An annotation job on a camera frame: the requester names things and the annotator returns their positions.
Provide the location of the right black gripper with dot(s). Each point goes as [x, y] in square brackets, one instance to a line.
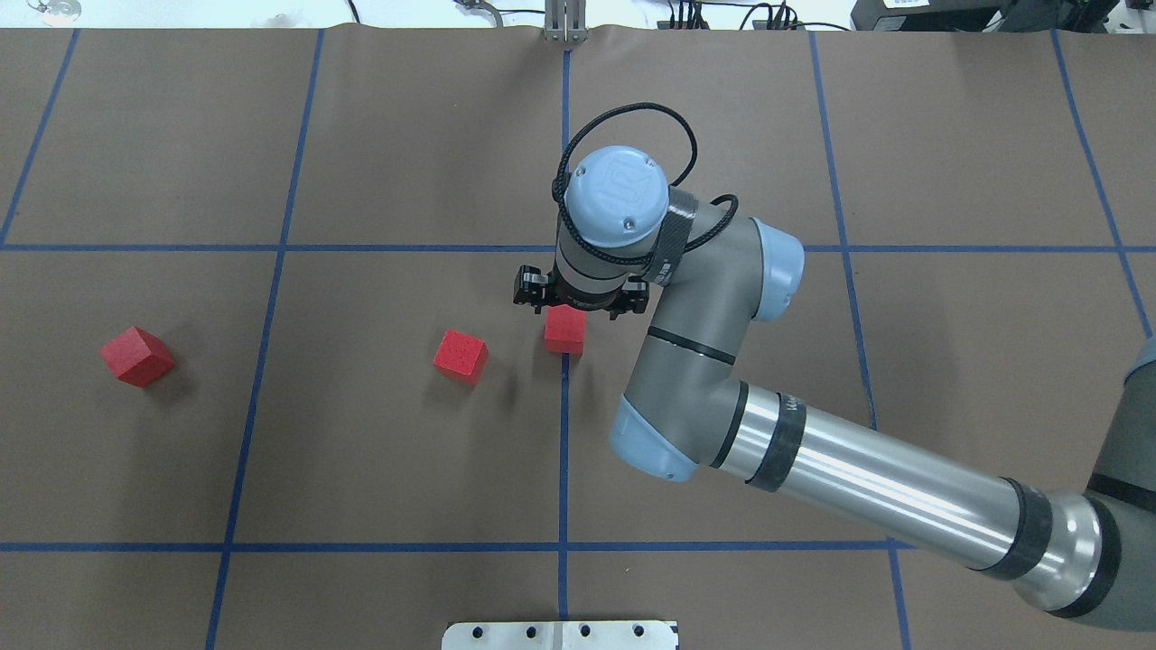
[530, 290]

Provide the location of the red block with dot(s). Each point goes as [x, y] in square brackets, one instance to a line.
[565, 330]
[461, 357]

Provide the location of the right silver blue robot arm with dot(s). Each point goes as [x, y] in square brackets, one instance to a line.
[624, 226]

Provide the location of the red block near left arm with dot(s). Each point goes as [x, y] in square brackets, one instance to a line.
[137, 358]

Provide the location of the black box with label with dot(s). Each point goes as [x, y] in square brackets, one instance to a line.
[923, 16]

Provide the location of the aluminium frame post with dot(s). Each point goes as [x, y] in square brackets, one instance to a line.
[565, 21]

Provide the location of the white camera stand pedestal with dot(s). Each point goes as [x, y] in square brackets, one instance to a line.
[626, 633]

